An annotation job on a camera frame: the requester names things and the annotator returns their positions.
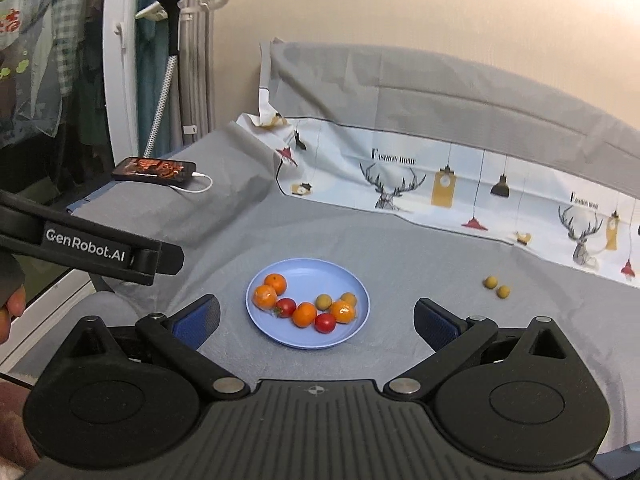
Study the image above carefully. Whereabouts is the orange kumquat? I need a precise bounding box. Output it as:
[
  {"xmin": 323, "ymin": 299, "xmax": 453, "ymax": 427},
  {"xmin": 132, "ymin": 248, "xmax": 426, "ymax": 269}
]
[
  {"xmin": 252, "ymin": 284, "xmax": 279, "ymax": 311},
  {"xmin": 329, "ymin": 299, "xmax": 356, "ymax": 324},
  {"xmin": 292, "ymin": 302, "xmax": 317, "ymax": 328},
  {"xmin": 264, "ymin": 273, "xmax": 288, "ymax": 296}
]

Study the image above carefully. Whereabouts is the yellow-green round fruit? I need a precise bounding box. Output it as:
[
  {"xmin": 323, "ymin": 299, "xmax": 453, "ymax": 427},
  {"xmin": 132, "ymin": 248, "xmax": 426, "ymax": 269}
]
[{"xmin": 314, "ymin": 294, "xmax": 333, "ymax": 311}]

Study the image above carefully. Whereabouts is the person's left hand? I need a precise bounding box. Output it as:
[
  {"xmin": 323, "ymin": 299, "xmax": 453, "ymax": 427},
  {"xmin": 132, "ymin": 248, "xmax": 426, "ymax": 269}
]
[{"xmin": 0, "ymin": 252, "xmax": 26, "ymax": 344}]

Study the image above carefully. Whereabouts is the small green fruit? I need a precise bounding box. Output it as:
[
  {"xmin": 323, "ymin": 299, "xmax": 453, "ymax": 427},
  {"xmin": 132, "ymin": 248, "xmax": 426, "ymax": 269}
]
[
  {"xmin": 483, "ymin": 275, "xmax": 498, "ymax": 289},
  {"xmin": 497, "ymin": 285, "xmax": 511, "ymax": 299}
]

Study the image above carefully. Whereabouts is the pink fluffy cloth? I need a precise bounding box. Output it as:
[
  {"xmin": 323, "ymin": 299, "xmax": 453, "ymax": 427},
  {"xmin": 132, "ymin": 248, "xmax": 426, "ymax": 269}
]
[{"xmin": 0, "ymin": 380, "xmax": 40, "ymax": 479}]

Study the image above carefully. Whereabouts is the black smartphone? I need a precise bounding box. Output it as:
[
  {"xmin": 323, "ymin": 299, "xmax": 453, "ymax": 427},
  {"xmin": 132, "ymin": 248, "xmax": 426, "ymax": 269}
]
[{"xmin": 111, "ymin": 157, "xmax": 196, "ymax": 186}]

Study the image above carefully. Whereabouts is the white deer print cloth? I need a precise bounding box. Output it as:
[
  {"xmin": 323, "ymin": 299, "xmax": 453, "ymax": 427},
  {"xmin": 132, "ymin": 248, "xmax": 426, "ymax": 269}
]
[{"xmin": 236, "ymin": 104, "xmax": 639, "ymax": 286}]

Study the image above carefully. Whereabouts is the left red cherry tomato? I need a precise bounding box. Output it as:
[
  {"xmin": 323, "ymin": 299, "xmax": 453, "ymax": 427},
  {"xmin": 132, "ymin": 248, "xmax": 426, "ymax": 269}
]
[{"xmin": 273, "ymin": 298, "xmax": 297, "ymax": 318}]

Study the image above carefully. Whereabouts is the red cherry tomato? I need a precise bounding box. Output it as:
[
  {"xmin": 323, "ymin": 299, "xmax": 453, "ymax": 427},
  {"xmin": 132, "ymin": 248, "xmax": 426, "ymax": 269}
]
[
  {"xmin": 314, "ymin": 312, "xmax": 336, "ymax": 334},
  {"xmin": 273, "ymin": 298, "xmax": 297, "ymax": 318}
]

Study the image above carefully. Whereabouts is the right red cherry tomato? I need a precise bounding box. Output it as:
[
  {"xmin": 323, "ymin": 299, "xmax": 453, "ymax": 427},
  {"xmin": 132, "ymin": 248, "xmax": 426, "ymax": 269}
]
[{"xmin": 314, "ymin": 312, "xmax": 336, "ymax": 334}]

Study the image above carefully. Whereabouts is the grey bed sheet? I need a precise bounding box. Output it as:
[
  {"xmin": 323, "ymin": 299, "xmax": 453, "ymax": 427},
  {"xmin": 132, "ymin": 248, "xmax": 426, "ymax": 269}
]
[{"xmin": 9, "ymin": 41, "xmax": 639, "ymax": 451}]

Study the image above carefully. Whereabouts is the blue round plate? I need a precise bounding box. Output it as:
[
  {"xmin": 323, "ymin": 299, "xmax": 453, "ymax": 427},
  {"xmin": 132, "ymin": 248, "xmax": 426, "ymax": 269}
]
[{"xmin": 245, "ymin": 258, "xmax": 370, "ymax": 350}]

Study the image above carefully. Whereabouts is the black garment steamer head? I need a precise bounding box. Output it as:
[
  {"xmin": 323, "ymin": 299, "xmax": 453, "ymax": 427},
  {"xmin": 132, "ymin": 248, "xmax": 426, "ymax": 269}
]
[{"xmin": 156, "ymin": 0, "xmax": 181, "ymax": 56}]

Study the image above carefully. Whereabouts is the white hanger rack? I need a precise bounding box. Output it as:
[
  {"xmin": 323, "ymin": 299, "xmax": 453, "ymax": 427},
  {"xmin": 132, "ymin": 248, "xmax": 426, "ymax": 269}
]
[{"xmin": 134, "ymin": 0, "xmax": 231, "ymax": 22}]

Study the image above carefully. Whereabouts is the white charging cable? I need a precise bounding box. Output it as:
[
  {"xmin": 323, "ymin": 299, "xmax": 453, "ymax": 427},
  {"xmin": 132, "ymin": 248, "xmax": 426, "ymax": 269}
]
[{"xmin": 167, "ymin": 171, "xmax": 215, "ymax": 194}]

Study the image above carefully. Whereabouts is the braided steamer hose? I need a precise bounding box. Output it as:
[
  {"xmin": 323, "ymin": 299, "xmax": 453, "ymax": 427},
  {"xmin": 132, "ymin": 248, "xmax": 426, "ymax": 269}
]
[{"xmin": 142, "ymin": 54, "xmax": 179, "ymax": 158}]

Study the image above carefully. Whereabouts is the white door frame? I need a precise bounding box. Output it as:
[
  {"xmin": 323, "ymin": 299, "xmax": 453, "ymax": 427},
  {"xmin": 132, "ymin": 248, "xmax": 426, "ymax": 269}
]
[{"xmin": 103, "ymin": 0, "xmax": 139, "ymax": 162}]

